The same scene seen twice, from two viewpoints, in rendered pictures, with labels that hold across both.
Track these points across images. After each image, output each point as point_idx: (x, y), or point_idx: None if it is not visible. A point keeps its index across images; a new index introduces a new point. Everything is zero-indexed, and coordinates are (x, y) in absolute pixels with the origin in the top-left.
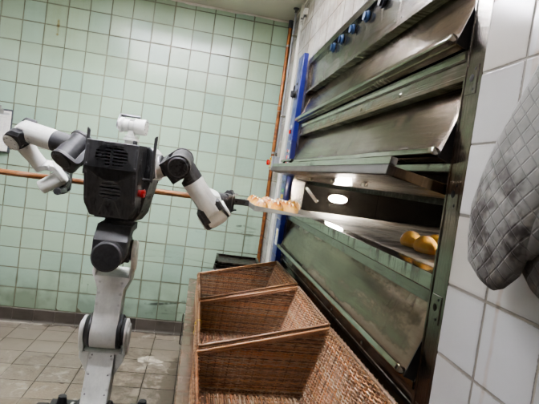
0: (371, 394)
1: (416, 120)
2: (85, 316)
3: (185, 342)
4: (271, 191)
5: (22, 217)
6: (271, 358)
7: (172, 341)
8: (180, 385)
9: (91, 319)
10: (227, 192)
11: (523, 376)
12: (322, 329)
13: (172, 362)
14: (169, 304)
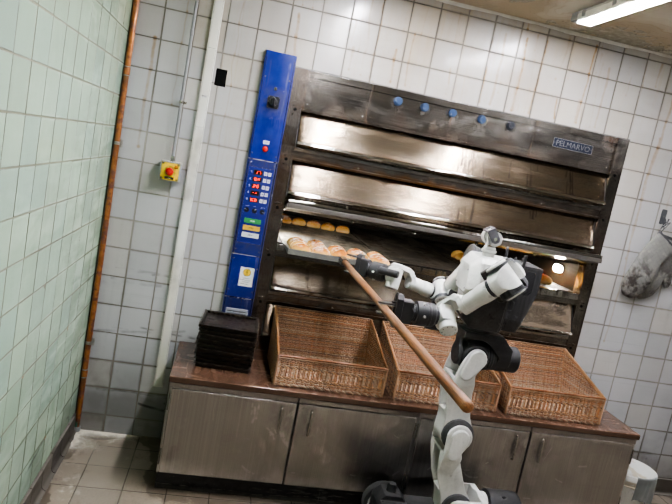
0: (547, 351)
1: (557, 222)
2: (464, 426)
3: (420, 406)
4: (123, 204)
5: None
6: None
7: (75, 493)
8: (497, 416)
9: (469, 423)
10: (362, 257)
11: (625, 317)
12: None
13: (166, 499)
14: (40, 447)
